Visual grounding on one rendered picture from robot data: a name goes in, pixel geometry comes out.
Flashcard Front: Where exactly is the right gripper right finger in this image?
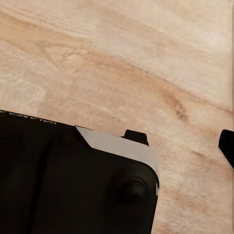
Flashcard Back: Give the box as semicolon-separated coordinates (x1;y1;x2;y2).
218;130;234;169

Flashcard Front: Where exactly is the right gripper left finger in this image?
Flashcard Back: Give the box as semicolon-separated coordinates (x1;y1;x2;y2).
0;130;25;188

